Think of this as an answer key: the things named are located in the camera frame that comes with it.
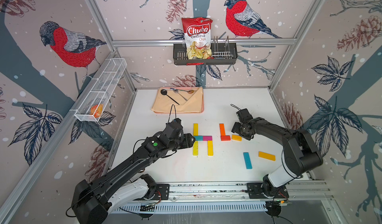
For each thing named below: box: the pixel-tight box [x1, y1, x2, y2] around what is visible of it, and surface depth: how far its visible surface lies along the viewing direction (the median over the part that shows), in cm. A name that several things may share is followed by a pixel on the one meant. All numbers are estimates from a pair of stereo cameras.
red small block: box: [220, 135, 231, 141], surface depth 95 cm
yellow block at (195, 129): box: [192, 122, 199, 137], surface depth 99 cm
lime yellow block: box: [207, 140, 214, 157], surface depth 90 cm
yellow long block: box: [192, 140, 199, 156], surface depth 90 cm
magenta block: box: [202, 135, 213, 141], surface depth 94 cm
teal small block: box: [193, 135, 203, 141], surface depth 95 cm
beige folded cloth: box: [151, 87, 204, 112], surface depth 116 cm
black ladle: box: [160, 89, 181, 106], surface depth 120 cm
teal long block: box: [242, 151, 253, 170], surface depth 85 cm
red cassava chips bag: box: [181, 16, 215, 66], surface depth 85 cm
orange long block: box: [219, 123, 226, 136], surface depth 97 cm
